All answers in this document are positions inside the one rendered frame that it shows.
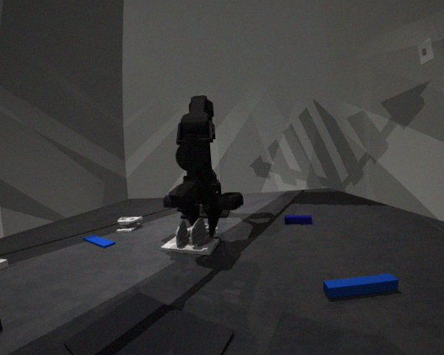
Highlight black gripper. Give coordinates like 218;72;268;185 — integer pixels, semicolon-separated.
163;169;244;238

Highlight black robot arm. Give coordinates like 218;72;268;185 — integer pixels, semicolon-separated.
169;95;221;210

